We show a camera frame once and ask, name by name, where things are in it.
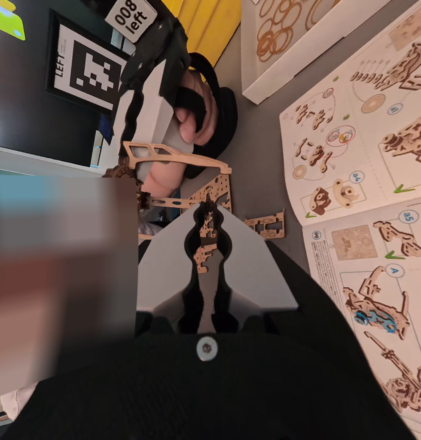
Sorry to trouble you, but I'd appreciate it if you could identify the white window frame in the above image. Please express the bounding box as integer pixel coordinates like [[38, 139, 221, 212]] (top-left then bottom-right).
[[0, 144, 106, 176]]

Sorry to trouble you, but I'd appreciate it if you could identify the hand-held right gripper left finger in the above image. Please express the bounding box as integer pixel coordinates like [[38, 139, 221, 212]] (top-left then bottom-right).
[[138, 203, 206, 333]]

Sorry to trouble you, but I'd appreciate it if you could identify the yellow plastic bin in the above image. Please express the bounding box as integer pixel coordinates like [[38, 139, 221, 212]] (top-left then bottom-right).
[[169, 0, 242, 67]]

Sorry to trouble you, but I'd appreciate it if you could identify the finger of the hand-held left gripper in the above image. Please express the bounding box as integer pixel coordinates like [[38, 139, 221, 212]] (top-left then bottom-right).
[[134, 64, 174, 180], [109, 82, 144, 146]]

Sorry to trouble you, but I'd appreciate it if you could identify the small wooden offcut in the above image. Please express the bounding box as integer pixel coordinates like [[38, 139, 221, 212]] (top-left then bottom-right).
[[244, 209, 285, 240]]

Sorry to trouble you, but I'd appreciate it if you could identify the dark panel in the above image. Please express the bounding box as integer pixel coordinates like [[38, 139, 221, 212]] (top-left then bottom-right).
[[0, 0, 115, 169]]

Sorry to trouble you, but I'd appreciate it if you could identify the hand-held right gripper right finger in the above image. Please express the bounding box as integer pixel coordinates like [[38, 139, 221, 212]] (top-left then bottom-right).
[[213, 204, 299, 333]]

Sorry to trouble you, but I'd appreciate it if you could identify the black framed marker sign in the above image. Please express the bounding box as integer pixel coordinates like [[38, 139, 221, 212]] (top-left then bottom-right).
[[45, 8, 135, 116]]

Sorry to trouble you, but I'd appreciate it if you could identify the pile of rubber bands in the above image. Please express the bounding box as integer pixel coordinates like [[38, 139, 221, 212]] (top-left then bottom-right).
[[257, 0, 338, 62]]

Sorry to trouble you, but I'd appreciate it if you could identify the person's left hand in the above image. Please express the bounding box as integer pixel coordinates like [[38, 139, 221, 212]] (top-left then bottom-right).
[[174, 74, 220, 146]]

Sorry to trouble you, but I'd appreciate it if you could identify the green sticker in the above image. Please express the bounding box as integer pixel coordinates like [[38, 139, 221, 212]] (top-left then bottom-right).
[[0, 0, 26, 41]]

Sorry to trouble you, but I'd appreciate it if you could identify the person's left forearm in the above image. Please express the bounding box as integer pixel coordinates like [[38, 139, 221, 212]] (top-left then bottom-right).
[[143, 162, 190, 199]]

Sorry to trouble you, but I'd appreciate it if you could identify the white cardboard box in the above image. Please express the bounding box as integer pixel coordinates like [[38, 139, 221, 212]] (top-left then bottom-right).
[[241, 0, 393, 105]]

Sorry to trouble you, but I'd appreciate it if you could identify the wooden model assembly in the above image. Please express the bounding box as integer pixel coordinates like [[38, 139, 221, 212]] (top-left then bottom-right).
[[102, 140, 232, 274]]

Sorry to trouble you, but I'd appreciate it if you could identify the instruction booklet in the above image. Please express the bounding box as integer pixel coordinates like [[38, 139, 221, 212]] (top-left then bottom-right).
[[279, 0, 421, 437]]

